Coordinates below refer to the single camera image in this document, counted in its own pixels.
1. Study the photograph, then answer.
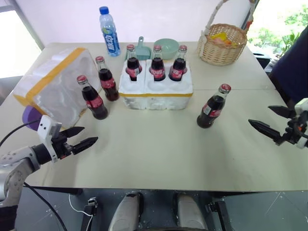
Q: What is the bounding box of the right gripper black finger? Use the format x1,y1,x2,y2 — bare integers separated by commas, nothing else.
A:
268,105,295,119
248,119,283,146

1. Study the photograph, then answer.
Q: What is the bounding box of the yellow item in basket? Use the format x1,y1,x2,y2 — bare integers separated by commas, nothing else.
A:
210,32,228,42

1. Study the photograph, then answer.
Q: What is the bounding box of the black cable under table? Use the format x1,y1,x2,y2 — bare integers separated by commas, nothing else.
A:
23,182,68,231

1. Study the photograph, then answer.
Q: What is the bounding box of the teal plastic bowl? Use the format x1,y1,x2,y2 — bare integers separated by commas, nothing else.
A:
154,38,180,61

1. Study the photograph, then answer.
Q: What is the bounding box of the teal plastic dustpan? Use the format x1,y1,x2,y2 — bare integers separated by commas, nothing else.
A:
125,36,153,61

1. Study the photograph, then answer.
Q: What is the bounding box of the person in dark clothing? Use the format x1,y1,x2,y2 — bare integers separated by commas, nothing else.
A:
269,29,308,107

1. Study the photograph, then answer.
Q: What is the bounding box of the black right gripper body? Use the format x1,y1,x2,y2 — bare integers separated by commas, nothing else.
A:
280,115,308,145

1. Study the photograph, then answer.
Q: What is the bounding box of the wicker basket with handle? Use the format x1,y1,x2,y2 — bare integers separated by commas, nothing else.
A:
196,0,256,66

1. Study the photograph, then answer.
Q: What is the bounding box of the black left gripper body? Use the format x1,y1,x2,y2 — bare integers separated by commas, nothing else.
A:
50,131,74,160

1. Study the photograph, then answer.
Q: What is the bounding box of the black table leg frame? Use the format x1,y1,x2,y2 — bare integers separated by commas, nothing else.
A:
206,192,232,231
80,196,99,231

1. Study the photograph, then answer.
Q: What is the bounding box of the white cable on floor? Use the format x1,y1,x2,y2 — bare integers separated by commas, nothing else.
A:
68,193,94,231

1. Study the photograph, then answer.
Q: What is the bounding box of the grey robot foot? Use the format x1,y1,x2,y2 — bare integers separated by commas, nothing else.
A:
108,191,145,231
173,191,209,231

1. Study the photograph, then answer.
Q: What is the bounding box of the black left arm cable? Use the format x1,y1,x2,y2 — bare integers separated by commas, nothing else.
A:
0,119,43,147

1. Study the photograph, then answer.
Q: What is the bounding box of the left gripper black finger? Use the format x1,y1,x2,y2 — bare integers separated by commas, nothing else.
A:
63,127,85,139
72,137,99,155

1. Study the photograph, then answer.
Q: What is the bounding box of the white foam bottle holder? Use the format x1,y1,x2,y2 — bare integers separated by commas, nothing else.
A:
117,58,194,111

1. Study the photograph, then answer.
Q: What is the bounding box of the grey right robot foot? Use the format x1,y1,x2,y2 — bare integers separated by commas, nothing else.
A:
173,191,209,231

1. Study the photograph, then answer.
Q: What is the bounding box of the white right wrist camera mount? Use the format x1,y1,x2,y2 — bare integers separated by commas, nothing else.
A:
294,98,308,149

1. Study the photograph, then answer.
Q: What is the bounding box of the glass cola bottle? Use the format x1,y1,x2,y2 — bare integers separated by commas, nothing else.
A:
95,56,120,102
196,83,232,129
149,45,167,82
168,45,189,83
126,44,143,82
77,75,109,121

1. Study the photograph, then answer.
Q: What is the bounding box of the blue plastic drink bottle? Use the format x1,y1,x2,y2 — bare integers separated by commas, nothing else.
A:
99,6,122,57

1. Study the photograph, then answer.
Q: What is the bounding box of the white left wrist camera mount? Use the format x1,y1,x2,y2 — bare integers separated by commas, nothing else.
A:
37,115,63,164

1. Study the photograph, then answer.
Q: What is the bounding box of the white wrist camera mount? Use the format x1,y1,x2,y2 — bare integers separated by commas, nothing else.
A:
294,98,308,149
37,115,63,164

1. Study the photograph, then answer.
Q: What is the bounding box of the grey left robot foot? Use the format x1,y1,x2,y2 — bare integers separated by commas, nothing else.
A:
108,191,145,231

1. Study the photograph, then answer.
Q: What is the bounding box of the purple round container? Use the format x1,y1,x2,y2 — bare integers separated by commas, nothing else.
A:
22,105,44,131

